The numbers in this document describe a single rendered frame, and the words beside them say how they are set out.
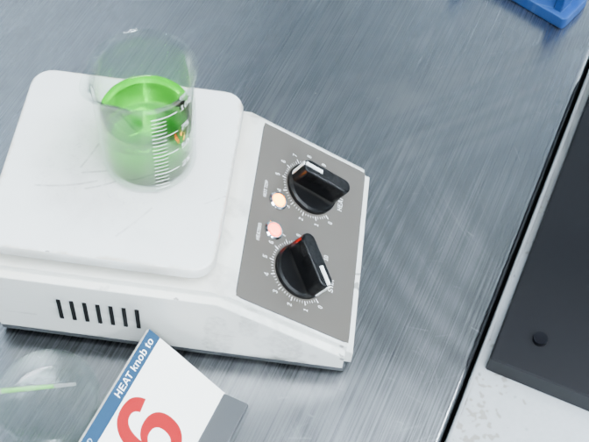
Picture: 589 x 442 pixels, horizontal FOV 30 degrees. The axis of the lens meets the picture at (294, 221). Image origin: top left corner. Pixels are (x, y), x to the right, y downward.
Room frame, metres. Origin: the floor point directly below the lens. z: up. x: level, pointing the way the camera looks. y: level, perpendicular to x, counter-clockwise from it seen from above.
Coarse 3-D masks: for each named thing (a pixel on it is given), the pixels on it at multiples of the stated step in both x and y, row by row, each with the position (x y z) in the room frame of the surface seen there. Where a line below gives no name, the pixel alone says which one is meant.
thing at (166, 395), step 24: (168, 360) 0.26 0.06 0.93; (144, 384) 0.25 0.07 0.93; (168, 384) 0.25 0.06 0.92; (192, 384) 0.26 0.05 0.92; (120, 408) 0.23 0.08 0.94; (144, 408) 0.23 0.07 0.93; (168, 408) 0.24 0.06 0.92; (192, 408) 0.24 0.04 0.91; (120, 432) 0.22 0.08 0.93; (144, 432) 0.22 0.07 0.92; (168, 432) 0.23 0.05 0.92
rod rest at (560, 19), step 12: (516, 0) 0.59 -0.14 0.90; (528, 0) 0.58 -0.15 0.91; (540, 0) 0.58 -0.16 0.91; (552, 0) 0.58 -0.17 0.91; (564, 0) 0.57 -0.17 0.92; (576, 0) 0.59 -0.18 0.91; (540, 12) 0.58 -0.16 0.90; (552, 12) 0.57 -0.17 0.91; (564, 12) 0.57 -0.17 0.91; (576, 12) 0.58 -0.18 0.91; (552, 24) 0.57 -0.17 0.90; (564, 24) 0.57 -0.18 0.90
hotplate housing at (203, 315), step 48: (240, 144) 0.38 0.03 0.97; (240, 192) 0.35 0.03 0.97; (240, 240) 0.32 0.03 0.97; (0, 288) 0.28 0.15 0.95; (48, 288) 0.28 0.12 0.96; (96, 288) 0.28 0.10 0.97; (144, 288) 0.28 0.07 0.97; (192, 288) 0.28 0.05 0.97; (96, 336) 0.28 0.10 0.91; (192, 336) 0.28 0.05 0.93; (240, 336) 0.28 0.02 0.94; (288, 336) 0.28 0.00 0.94
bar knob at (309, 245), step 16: (304, 240) 0.32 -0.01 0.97; (288, 256) 0.32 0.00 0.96; (304, 256) 0.31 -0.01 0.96; (320, 256) 0.32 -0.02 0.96; (288, 272) 0.31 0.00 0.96; (304, 272) 0.31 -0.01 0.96; (320, 272) 0.31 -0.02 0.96; (288, 288) 0.30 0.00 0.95; (304, 288) 0.30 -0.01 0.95; (320, 288) 0.30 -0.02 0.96
